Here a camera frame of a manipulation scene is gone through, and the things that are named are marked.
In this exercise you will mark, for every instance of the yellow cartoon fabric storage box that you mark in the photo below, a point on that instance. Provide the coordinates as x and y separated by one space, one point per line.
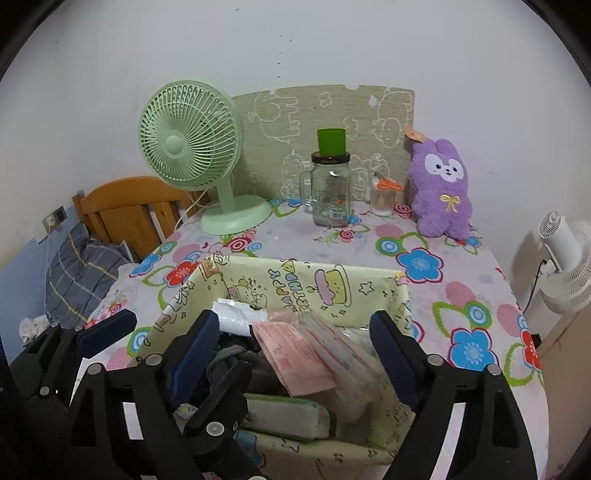
344 297

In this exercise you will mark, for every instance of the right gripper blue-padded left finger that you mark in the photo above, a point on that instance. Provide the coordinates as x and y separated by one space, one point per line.
121 421

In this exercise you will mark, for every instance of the grey plaid pillow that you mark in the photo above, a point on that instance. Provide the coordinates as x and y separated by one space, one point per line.
80 276

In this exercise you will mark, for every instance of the green desk fan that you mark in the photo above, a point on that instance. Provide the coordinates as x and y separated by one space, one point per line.
190 135

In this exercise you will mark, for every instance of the white tissue pack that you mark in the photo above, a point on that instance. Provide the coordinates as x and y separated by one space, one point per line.
236 318

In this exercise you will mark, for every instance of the green cartoon wall mat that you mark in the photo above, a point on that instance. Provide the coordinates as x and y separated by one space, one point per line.
282 129

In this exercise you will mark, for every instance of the pink wet wipes pack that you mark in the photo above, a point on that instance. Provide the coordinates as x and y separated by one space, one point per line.
298 367

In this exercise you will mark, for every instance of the beige door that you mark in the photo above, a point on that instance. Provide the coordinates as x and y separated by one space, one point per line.
565 359

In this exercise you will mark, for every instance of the green cartoon tissue pack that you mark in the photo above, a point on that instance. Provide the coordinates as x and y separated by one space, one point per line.
294 418

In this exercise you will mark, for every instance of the grey sock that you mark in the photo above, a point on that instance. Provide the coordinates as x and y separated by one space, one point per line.
227 356

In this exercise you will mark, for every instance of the glass jar with green cup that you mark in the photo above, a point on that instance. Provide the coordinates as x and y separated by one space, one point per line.
326 187

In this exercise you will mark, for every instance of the floral tablecloth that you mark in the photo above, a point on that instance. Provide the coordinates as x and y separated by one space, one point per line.
458 293

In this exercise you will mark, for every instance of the purple plush bunny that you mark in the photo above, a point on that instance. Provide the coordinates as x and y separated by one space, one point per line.
440 184

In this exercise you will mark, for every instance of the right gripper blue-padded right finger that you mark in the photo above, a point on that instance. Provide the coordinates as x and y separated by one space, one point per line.
493 441

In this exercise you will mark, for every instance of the white standing fan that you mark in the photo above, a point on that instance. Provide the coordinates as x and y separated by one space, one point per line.
551 271

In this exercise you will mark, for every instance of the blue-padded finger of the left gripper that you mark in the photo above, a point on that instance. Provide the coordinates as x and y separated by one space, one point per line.
101 332
210 432

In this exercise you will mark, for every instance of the toothpick jar orange lid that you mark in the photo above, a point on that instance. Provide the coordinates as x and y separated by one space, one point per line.
383 195

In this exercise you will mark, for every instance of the clear plastic straw pack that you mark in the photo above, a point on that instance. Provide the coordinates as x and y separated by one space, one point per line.
356 371

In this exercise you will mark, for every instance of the wall power socket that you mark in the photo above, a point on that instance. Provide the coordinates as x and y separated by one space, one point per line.
54 219

